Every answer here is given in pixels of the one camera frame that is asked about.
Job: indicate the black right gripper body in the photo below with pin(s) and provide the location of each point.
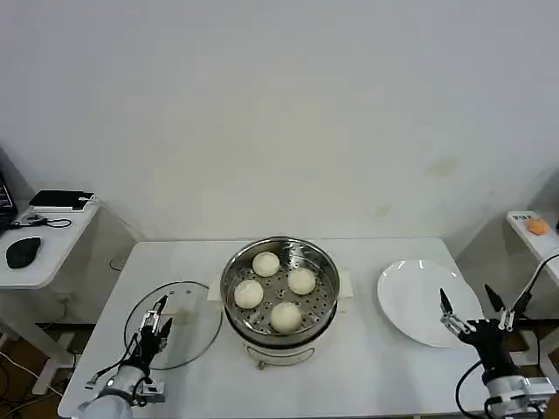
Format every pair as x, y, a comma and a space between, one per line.
493, 345

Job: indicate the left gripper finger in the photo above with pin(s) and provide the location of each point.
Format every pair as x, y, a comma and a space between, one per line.
165, 332
153, 316

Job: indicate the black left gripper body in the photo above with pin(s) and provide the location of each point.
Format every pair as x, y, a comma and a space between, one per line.
147, 347

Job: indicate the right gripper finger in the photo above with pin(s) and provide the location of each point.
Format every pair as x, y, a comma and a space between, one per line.
452, 320
506, 318

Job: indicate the white round plate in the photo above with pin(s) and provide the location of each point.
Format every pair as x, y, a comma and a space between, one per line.
415, 301

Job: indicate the white steamed bun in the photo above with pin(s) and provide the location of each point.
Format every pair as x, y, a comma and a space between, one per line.
301, 280
248, 293
265, 263
286, 318

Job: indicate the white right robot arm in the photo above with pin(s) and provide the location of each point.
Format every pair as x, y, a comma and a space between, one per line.
515, 393

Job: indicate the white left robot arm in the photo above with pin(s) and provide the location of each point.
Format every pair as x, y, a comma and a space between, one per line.
118, 393

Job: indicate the round glass lid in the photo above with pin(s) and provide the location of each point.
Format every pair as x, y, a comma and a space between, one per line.
192, 336

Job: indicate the white side table with label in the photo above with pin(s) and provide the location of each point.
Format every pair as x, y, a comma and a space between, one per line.
539, 246

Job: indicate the orange round object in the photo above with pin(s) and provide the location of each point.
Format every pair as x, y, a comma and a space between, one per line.
538, 225

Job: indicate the small white printed label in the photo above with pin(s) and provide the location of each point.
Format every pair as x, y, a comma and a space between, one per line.
522, 217

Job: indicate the white electric cooker base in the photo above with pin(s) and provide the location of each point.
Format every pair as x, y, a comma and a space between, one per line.
279, 354

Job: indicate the white side table with mouse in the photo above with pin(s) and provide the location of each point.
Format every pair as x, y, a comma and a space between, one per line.
52, 253

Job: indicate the perforated steel steamer basket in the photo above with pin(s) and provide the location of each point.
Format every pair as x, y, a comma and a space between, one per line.
321, 279

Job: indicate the black computer mouse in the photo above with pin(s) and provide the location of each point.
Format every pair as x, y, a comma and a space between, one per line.
22, 252

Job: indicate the flat black and white device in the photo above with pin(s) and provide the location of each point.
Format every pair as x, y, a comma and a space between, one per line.
61, 200

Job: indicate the dark laptop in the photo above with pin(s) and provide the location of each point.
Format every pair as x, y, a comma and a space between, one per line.
6, 205

